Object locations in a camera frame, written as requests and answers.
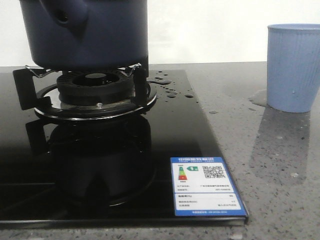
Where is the blue energy label sticker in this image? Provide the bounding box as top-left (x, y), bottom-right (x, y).
top-left (170, 156), bottom-right (247, 217)

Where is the black gas burner head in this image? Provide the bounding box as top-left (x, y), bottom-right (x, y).
top-left (56, 70), bottom-right (134, 106)

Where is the light blue ribbed cup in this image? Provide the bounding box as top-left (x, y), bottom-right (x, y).
top-left (267, 23), bottom-right (320, 113)

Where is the black pot support grate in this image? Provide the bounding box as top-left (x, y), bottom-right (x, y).
top-left (13, 59), bottom-right (157, 122)

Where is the black glass gas stove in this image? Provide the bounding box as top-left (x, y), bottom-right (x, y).
top-left (0, 70), bottom-right (249, 229)

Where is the dark blue pot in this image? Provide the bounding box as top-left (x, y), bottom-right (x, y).
top-left (20, 0), bottom-right (148, 71)

